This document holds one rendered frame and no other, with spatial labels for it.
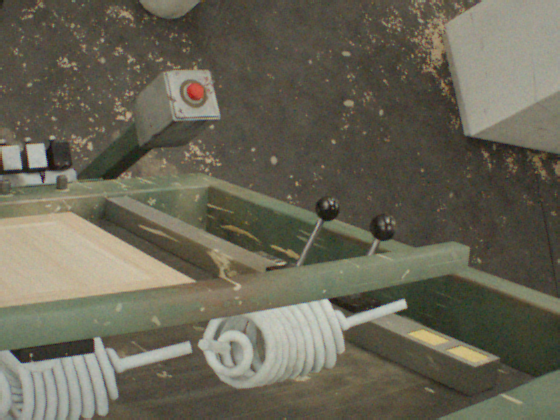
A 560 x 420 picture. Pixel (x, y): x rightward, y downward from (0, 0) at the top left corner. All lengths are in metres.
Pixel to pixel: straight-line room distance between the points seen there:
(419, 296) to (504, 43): 2.46
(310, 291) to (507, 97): 3.18
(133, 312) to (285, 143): 2.75
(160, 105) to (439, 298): 0.81
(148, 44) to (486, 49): 1.51
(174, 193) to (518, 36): 2.20
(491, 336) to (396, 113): 2.40
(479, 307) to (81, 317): 0.93
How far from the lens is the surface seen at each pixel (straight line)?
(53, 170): 1.93
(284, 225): 1.69
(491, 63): 3.83
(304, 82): 3.42
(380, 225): 1.23
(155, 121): 1.95
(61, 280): 1.34
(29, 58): 2.90
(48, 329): 0.50
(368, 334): 1.18
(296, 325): 0.67
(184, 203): 1.87
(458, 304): 1.38
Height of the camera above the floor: 2.44
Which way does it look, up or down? 51 degrees down
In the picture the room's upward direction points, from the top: 62 degrees clockwise
